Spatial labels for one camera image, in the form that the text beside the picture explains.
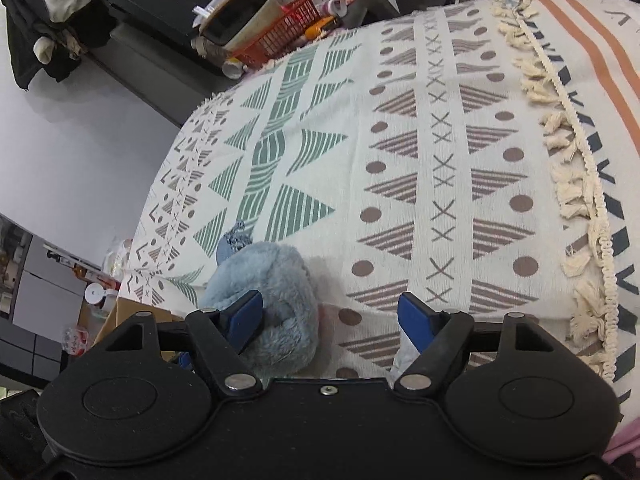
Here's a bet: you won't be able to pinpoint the pink bedsheet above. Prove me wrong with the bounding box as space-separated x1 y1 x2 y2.
602 418 640 479

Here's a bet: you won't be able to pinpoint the cream black bucket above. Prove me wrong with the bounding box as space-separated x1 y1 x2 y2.
198 0 283 52

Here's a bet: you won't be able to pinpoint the fluffy light blue plush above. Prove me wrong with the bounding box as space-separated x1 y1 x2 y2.
200 242 319 380

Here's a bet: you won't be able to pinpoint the patterned white green blanket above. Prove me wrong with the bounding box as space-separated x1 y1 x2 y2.
120 0 639 418

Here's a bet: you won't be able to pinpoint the brown cardboard box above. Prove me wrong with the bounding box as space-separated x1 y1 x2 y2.
89 299 182 368

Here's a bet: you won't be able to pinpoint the round blue denim pad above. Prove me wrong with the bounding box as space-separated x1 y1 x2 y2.
215 220 253 266

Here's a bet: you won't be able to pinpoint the red plastic basket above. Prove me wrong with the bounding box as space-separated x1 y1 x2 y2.
231 0 320 70

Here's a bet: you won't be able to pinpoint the dark hanging clothes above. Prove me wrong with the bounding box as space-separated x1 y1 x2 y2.
1 0 117 90

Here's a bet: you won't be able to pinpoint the white kettle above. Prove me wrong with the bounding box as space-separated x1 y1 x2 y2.
84 283 118 312

